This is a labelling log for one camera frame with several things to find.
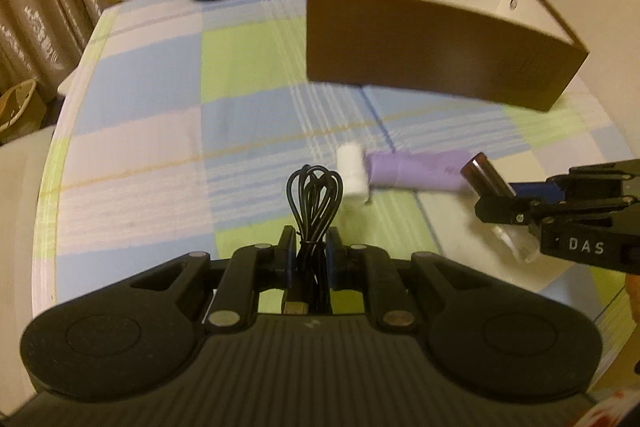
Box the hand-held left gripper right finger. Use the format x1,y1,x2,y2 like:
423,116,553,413
324,227,501,333

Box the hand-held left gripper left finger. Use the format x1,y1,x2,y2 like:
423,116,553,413
107,226,297,333

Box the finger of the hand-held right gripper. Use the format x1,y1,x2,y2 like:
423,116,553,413
487,194,640,233
511,159,640,202

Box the black cable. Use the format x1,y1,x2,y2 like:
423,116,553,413
286,164,345,315

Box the clear bottle with brown cap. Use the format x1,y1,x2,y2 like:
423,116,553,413
460,152,541,264

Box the brown cardboard box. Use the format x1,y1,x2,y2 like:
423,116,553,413
305,0,591,112

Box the purple cosmetic tube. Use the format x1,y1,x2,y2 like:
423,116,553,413
367,151,473,194

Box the checkered tablecloth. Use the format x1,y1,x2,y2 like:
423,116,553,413
32,0,640,388

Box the woven basket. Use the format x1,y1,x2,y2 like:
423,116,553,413
0,79,40,144

